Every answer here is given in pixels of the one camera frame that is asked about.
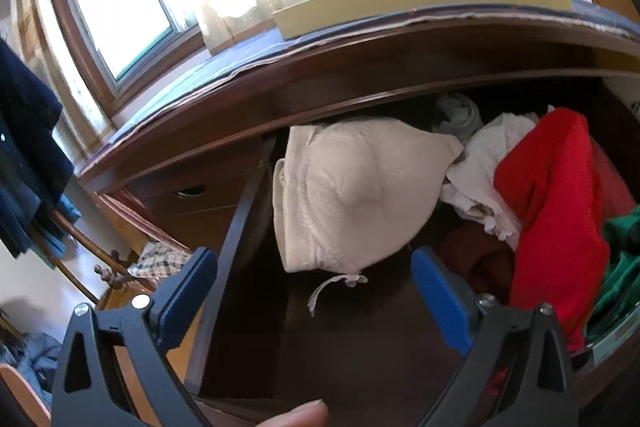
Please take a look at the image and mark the plaid cloth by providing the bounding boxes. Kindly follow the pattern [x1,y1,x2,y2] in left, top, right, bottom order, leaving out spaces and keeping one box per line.
[122,242,193,280]

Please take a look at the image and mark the wicker basket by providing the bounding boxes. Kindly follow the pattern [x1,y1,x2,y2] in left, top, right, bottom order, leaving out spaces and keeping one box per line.
[0,364,53,427]

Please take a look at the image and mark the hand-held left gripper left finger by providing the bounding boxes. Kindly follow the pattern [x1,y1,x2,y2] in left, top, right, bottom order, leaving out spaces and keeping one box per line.
[51,247,219,427]

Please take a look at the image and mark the white lace garment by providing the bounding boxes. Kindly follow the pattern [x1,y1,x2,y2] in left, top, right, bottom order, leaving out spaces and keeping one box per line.
[440,113,538,253]

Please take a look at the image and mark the wooden coat rack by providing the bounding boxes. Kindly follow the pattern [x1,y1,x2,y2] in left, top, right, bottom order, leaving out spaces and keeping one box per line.
[30,207,146,308]

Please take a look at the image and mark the person's left hand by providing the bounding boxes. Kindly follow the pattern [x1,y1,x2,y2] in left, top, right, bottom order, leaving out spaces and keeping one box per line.
[250,399,329,427]

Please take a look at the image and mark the dark blue hanging clothes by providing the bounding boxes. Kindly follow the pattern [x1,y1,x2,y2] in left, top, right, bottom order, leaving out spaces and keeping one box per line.
[0,39,81,268]

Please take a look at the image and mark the green garment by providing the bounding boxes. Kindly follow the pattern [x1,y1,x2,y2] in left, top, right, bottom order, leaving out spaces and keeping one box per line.
[585,204,640,343]

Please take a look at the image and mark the blue checked cloth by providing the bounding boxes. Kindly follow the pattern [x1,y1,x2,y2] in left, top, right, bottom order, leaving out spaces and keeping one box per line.
[110,0,640,138]

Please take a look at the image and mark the wooden dresser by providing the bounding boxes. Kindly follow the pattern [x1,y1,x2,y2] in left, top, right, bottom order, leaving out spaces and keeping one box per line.
[75,12,640,427]

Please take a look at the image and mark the beige cardboard box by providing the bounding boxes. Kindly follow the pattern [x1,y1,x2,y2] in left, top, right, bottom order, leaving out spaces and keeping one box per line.
[272,0,572,40]

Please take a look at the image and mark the blue jacket on floor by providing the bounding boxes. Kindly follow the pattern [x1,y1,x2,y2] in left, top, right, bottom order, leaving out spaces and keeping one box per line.
[0,332,63,408]

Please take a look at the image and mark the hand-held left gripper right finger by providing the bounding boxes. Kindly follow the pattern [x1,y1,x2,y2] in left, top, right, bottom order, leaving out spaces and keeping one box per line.
[410,247,576,427]

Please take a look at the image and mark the beige bra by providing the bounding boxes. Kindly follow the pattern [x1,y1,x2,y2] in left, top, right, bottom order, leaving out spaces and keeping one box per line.
[272,118,467,317]

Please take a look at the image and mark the dark wooden drawer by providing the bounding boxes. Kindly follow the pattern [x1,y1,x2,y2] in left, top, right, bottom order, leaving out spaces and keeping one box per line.
[185,89,640,427]

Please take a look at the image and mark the small dresser drawer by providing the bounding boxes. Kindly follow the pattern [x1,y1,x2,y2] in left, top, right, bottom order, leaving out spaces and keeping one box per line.
[145,172,251,218]

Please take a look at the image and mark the bright red garment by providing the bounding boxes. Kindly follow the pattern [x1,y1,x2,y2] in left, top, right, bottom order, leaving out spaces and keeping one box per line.
[492,107,636,353]

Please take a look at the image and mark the grey sock pair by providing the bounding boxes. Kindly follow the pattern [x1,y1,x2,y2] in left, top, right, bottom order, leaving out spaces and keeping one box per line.
[432,93,483,142]

